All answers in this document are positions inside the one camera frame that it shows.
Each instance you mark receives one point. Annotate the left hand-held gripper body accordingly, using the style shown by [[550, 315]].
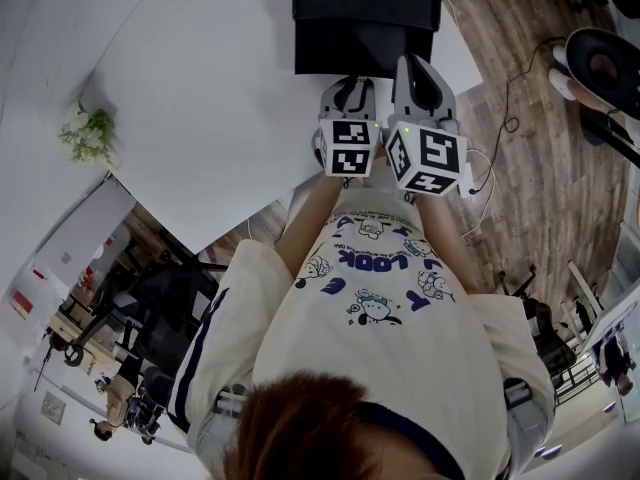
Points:
[[350, 160]]

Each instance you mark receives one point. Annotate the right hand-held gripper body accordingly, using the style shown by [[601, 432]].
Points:
[[435, 158]]

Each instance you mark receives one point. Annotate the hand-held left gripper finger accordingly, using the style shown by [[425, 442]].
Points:
[[331, 100], [369, 100]]

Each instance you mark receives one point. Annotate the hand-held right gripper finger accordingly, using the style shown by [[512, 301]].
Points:
[[445, 100], [403, 88]]

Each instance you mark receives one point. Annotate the person's right forearm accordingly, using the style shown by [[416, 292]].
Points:
[[447, 248]]

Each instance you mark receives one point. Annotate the person's left forearm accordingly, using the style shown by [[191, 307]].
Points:
[[310, 228]]

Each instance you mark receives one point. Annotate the white power strip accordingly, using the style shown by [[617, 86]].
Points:
[[469, 173]]

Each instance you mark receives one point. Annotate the black office chair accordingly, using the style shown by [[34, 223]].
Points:
[[545, 328], [175, 308]]

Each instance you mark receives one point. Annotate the person's cream printed shirt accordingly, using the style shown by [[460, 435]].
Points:
[[380, 368]]

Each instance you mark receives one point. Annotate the white flower bouquet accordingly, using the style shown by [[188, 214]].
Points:
[[90, 135]]

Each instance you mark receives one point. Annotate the white cabinet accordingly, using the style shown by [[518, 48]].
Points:
[[85, 233]]

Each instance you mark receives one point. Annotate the white plastic bag red print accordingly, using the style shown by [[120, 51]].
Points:
[[21, 304]]

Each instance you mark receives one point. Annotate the grey wall switch plate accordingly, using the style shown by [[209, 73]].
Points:
[[53, 408]]

